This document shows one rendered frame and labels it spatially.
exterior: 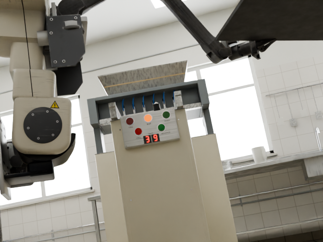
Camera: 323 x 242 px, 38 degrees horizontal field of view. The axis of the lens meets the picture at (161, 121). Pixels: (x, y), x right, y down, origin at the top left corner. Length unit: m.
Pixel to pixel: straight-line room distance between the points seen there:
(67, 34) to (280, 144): 4.59
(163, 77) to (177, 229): 1.19
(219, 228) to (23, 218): 4.16
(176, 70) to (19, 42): 1.58
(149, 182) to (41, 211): 4.46
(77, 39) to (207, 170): 1.52
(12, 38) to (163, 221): 0.99
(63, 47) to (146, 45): 4.96
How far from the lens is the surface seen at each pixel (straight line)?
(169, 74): 2.92
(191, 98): 2.92
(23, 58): 1.47
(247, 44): 1.96
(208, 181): 2.74
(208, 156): 2.76
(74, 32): 1.43
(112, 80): 2.93
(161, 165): 2.04
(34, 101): 1.37
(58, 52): 1.40
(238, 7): 1.65
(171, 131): 2.04
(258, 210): 5.74
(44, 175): 1.39
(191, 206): 2.03
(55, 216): 6.33
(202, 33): 1.94
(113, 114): 2.08
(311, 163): 5.16
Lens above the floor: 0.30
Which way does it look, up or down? 14 degrees up
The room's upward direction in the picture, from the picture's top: 10 degrees counter-clockwise
